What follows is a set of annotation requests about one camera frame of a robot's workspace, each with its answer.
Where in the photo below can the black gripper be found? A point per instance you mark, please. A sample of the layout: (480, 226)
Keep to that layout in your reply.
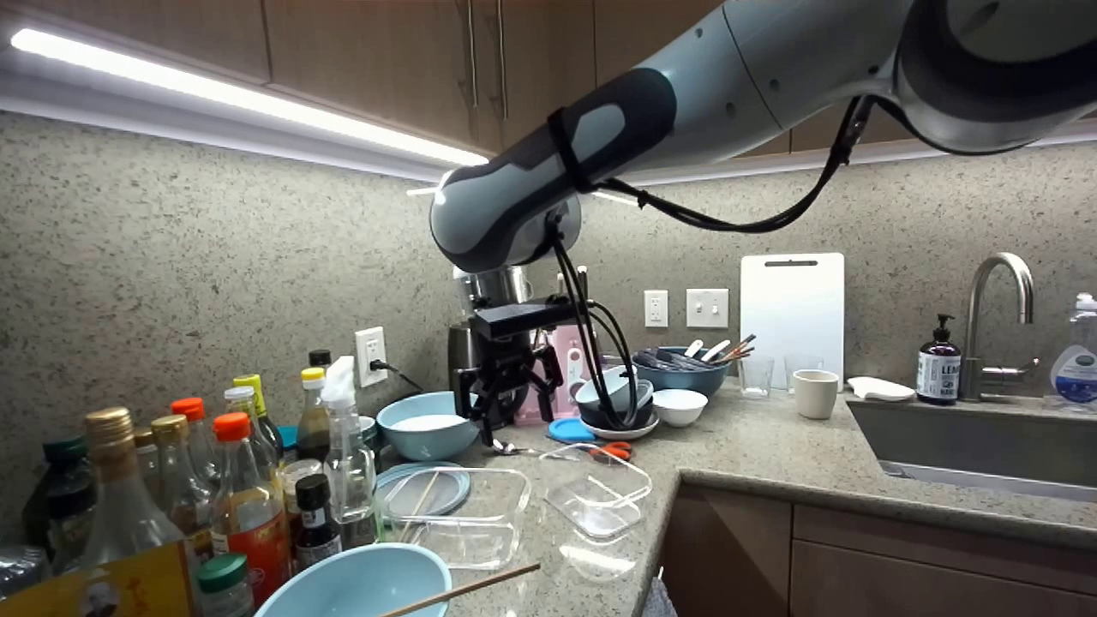
(504, 361)

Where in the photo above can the large clear plastic container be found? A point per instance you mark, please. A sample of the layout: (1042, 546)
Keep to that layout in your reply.
(466, 515)

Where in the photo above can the small clear plastic container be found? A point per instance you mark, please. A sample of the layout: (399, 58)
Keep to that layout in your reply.
(597, 494)

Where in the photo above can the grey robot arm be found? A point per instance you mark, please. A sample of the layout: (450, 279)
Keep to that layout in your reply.
(963, 77)

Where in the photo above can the light blue bowl near kettle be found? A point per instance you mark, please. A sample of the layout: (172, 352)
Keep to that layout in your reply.
(427, 426)

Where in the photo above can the blue lid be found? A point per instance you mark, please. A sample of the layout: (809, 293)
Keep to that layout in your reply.
(570, 428)

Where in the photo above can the pink knife block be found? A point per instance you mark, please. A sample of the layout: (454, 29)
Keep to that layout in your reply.
(575, 370)

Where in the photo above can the stacked grey bowls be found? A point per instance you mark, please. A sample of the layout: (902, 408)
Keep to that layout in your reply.
(623, 402)

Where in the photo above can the clear spray bottle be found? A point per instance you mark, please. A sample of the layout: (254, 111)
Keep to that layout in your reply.
(352, 461)

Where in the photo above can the orange scissors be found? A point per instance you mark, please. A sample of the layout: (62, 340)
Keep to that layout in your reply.
(618, 449)

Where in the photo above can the yellow cap oil bottle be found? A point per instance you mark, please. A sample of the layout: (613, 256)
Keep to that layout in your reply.
(314, 426)

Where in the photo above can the wooden chopstick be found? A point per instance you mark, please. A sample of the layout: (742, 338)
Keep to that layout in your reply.
(466, 586)

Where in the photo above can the dark blue mixing bowl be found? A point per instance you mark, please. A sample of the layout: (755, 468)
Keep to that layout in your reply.
(673, 370)

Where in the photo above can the black cap small bottle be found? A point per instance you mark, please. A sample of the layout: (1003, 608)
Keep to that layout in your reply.
(316, 530)

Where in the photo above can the small white bowl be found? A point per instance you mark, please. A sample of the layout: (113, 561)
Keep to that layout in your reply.
(681, 404)

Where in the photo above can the light blue front bowl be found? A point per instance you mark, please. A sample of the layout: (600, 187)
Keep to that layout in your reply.
(362, 582)

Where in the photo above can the orange cap sauce bottle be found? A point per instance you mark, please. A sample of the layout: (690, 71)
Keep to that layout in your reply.
(249, 507)

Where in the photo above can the drinking glass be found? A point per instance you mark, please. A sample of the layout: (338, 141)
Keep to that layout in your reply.
(755, 378)

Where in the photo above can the green cap jar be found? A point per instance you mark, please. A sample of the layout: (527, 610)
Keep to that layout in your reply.
(225, 586)

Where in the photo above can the white cutting board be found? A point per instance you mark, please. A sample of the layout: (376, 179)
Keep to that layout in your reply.
(793, 305)

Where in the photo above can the white mug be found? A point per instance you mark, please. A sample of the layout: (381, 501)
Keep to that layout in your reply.
(817, 395)

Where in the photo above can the white sponge dish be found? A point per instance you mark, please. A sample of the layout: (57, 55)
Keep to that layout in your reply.
(877, 387)

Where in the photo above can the gold cap sauce bottle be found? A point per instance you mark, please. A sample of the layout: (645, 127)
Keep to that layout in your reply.
(135, 561)

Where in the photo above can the black soap dispenser bottle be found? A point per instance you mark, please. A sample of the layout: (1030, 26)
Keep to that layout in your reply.
(938, 376)

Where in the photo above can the under cabinet light strip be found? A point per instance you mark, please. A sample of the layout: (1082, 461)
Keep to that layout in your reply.
(236, 97)

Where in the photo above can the blue dish soap bottle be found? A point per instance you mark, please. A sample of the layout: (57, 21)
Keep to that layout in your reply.
(1074, 370)

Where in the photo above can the white wall outlet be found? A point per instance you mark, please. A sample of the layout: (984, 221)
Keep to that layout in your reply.
(370, 358)

